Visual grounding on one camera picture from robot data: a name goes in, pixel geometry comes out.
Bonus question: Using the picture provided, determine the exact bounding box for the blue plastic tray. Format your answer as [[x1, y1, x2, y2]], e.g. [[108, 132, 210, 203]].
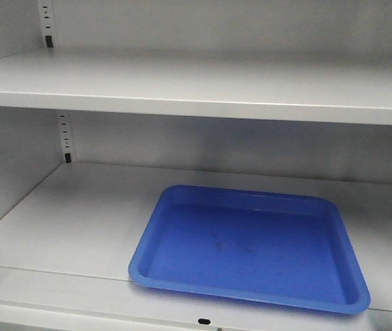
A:
[[128, 185, 371, 314]]

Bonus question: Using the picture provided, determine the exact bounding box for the lower grey shelf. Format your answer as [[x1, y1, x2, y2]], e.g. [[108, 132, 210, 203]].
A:
[[0, 163, 392, 330]]

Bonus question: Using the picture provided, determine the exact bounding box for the grey shelf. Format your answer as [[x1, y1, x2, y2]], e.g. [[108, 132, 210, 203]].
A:
[[0, 163, 392, 330], [0, 48, 392, 126]]

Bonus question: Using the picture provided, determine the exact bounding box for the upper grey shelf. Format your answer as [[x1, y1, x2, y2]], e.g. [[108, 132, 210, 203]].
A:
[[0, 48, 392, 126]]

